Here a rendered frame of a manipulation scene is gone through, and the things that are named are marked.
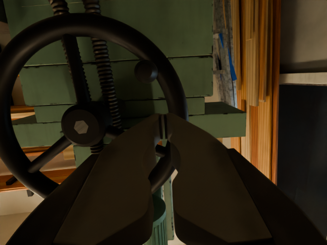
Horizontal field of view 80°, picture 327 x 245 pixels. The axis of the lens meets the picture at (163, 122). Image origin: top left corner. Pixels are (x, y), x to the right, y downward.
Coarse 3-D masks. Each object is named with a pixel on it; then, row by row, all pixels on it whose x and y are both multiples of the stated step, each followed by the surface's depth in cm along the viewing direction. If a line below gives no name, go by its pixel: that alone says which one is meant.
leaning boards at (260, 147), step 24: (240, 0) 179; (264, 0) 150; (240, 24) 193; (264, 24) 153; (240, 48) 197; (264, 48) 157; (240, 72) 203; (264, 72) 162; (240, 96) 210; (264, 96) 166; (264, 120) 183; (240, 144) 245; (264, 144) 189; (264, 168) 194
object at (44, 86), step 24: (24, 72) 44; (48, 72) 44; (96, 72) 44; (120, 72) 44; (192, 72) 44; (24, 96) 46; (48, 96) 45; (72, 96) 45; (96, 96) 45; (120, 96) 45; (144, 96) 45; (192, 96) 45
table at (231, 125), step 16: (208, 112) 48; (224, 112) 46; (240, 112) 46; (16, 128) 47; (32, 128) 47; (48, 128) 47; (128, 128) 37; (208, 128) 46; (224, 128) 46; (240, 128) 46; (32, 144) 48; (48, 144) 48
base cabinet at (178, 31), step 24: (24, 0) 41; (72, 0) 41; (120, 0) 41; (144, 0) 41; (168, 0) 40; (192, 0) 40; (24, 24) 42; (144, 24) 42; (168, 24) 41; (192, 24) 41; (48, 48) 43; (120, 48) 43; (168, 48) 43; (192, 48) 42
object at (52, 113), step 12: (36, 108) 46; (48, 108) 46; (60, 108) 46; (132, 108) 46; (144, 108) 46; (156, 108) 46; (192, 108) 45; (204, 108) 45; (36, 120) 47; (48, 120) 47; (60, 120) 47
